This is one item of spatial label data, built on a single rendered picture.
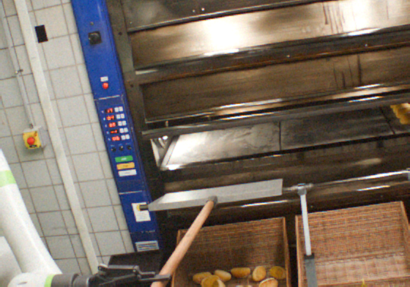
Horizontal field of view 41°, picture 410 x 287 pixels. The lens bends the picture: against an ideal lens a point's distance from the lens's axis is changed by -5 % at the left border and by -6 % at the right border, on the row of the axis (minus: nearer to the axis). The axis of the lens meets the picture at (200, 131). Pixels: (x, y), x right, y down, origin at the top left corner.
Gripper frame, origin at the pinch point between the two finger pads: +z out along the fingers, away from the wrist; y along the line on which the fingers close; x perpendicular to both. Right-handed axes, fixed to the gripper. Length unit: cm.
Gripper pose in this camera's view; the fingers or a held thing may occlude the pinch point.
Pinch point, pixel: (157, 285)
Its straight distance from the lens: 140.1
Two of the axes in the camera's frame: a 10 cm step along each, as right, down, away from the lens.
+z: 9.8, -1.4, -1.5
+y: 1.5, 9.9, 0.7
